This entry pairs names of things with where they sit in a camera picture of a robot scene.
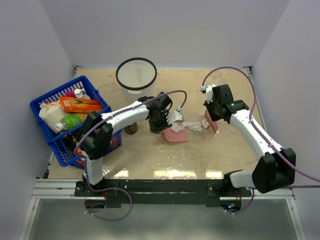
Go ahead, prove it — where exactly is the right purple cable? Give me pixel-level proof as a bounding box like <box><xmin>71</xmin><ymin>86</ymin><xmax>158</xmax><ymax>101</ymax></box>
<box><xmin>200</xmin><ymin>66</ymin><xmax>320</xmax><ymax>216</ymax></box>

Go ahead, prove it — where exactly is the blue plastic basket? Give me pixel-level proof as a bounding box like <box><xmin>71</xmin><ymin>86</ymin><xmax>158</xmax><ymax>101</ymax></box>
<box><xmin>29</xmin><ymin>76</ymin><xmax>112</xmax><ymax>169</ymax></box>

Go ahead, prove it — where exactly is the large white paper scrap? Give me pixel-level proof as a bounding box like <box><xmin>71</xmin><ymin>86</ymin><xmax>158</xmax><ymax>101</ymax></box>
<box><xmin>170</xmin><ymin>122</ymin><xmax>185</xmax><ymax>133</ymax></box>

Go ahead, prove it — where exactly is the white bin with black rim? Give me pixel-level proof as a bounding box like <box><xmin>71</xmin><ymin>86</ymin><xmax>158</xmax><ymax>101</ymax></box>
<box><xmin>115</xmin><ymin>57</ymin><xmax>157</xmax><ymax>105</ymax></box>

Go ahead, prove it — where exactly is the tin can with orange label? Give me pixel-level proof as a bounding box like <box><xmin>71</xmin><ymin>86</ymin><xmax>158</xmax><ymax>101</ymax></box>
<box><xmin>124</xmin><ymin>122</ymin><xmax>139</xmax><ymax>135</ymax></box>

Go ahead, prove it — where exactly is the small white paper scrap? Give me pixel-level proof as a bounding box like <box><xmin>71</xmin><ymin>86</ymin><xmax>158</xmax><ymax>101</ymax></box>
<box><xmin>199</xmin><ymin>113</ymin><xmax>210</xmax><ymax>129</ymax></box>

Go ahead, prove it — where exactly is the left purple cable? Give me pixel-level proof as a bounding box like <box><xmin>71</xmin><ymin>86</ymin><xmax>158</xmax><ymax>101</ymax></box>
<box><xmin>74</xmin><ymin>89</ymin><xmax>188</xmax><ymax>221</ymax></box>

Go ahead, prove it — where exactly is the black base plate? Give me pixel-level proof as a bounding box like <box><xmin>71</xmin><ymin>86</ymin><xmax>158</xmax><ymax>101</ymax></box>
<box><xmin>74</xmin><ymin>179</ymin><xmax>252</xmax><ymax>209</ymax></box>

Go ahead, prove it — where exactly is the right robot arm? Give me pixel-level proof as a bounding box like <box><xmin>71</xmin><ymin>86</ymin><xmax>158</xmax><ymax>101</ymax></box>
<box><xmin>201</xmin><ymin>84</ymin><xmax>296</xmax><ymax>197</ymax></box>

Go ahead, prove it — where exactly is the green bottle white cap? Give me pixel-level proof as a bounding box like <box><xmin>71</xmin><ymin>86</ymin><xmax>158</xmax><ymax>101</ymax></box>
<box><xmin>55</xmin><ymin>113</ymin><xmax>88</xmax><ymax>133</ymax></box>

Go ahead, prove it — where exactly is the pink dustpan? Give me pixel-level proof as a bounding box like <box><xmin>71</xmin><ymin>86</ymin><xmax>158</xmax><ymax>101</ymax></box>
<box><xmin>161</xmin><ymin>128</ymin><xmax>189</xmax><ymax>144</ymax></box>

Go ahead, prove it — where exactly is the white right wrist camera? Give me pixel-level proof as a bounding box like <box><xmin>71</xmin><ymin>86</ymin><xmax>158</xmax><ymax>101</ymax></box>
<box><xmin>200</xmin><ymin>83</ymin><xmax>217</xmax><ymax>103</ymax></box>

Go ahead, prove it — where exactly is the twisted white paper scrap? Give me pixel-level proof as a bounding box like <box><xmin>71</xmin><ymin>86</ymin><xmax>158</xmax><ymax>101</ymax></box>
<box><xmin>182</xmin><ymin>121</ymin><xmax>203</xmax><ymax>132</ymax></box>

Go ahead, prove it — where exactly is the beige cloth bag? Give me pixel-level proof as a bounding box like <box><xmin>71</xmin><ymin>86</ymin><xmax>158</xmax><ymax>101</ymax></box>
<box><xmin>39</xmin><ymin>101</ymin><xmax>68</xmax><ymax>133</ymax></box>

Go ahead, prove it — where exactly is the white pump bottle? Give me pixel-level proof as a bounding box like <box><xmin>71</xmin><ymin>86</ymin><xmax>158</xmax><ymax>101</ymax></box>
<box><xmin>73</xmin><ymin>88</ymin><xmax>91</xmax><ymax>100</ymax></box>

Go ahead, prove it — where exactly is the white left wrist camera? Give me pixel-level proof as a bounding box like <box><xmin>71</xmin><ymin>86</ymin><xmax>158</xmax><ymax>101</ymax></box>
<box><xmin>166</xmin><ymin>107</ymin><xmax>184</xmax><ymax>124</ymax></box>

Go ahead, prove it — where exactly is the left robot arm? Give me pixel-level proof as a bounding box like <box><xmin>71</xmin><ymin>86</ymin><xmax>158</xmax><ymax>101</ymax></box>
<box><xmin>74</xmin><ymin>93</ymin><xmax>173</xmax><ymax>196</ymax></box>

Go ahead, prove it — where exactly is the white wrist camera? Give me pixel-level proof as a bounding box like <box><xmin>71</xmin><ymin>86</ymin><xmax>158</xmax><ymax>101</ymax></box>
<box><xmin>200</xmin><ymin>83</ymin><xmax>217</xmax><ymax>103</ymax></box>
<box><xmin>166</xmin><ymin>107</ymin><xmax>184</xmax><ymax>124</ymax></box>

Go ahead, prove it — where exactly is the pink hand brush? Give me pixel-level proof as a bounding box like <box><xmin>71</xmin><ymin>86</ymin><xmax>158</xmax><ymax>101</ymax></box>
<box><xmin>204</xmin><ymin>110</ymin><xmax>219</xmax><ymax>134</ymax></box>

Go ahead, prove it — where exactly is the orange box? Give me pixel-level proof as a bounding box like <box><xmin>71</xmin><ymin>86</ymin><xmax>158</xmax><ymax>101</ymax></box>
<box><xmin>59</xmin><ymin>96</ymin><xmax>103</xmax><ymax>114</ymax></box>

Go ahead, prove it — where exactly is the purple cable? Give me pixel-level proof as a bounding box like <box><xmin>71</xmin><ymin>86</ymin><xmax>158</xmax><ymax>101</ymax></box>
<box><xmin>74</xmin><ymin>89</ymin><xmax>188</xmax><ymax>221</ymax></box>
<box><xmin>200</xmin><ymin>66</ymin><xmax>320</xmax><ymax>216</ymax></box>

